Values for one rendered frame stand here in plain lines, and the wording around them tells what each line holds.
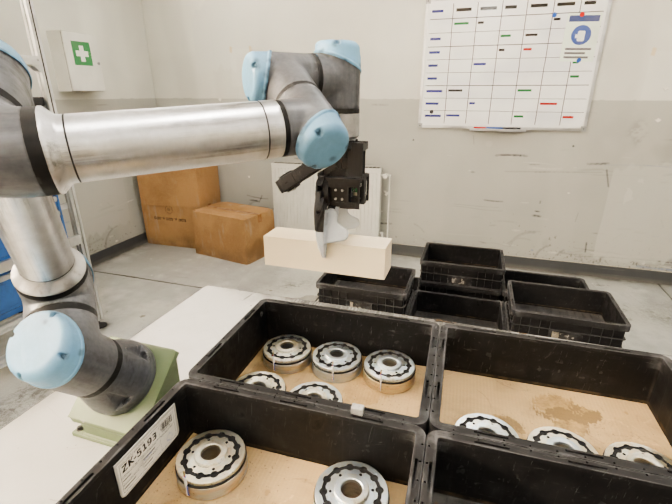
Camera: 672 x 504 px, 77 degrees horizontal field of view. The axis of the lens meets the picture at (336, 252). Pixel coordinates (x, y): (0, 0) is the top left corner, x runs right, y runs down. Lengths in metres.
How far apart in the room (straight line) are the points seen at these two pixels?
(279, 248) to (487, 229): 3.01
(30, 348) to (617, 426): 1.00
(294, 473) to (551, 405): 0.48
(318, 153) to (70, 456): 0.78
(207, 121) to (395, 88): 3.13
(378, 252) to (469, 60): 2.90
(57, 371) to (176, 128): 0.47
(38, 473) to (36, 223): 0.50
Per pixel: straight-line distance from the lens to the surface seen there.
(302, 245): 0.80
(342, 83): 0.72
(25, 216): 0.76
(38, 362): 0.84
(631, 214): 3.84
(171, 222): 4.22
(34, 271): 0.86
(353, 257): 0.77
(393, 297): 1.76
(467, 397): 0.88
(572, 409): 0.93
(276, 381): 0.84
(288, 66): 0.67
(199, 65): 4.32
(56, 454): 1.08
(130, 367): 0.94
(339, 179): 0.73
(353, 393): 0.85
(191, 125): 0.54
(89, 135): 0.53
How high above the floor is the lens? 1.37
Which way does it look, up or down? 21 degrees down
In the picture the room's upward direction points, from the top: straight up
